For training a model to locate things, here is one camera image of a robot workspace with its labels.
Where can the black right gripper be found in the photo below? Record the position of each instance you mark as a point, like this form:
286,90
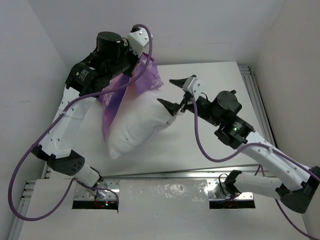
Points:
172,107

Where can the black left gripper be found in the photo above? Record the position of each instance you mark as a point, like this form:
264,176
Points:
123,46

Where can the white pillow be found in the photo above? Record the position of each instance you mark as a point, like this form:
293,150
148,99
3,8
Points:
142,128

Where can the pink purple pillowcase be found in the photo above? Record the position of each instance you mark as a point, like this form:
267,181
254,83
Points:
149,80

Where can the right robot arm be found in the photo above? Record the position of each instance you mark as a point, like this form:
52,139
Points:
292,183

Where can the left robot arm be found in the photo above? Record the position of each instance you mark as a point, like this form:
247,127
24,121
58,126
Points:
56,147

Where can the white front cover board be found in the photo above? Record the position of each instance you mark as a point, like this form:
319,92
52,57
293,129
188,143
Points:
163,210

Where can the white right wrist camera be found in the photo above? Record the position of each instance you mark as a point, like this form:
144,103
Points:
193,86

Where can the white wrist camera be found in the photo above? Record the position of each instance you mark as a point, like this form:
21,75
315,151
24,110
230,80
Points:
193,86
138,39

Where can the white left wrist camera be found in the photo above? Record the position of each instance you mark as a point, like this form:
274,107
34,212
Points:
138,39

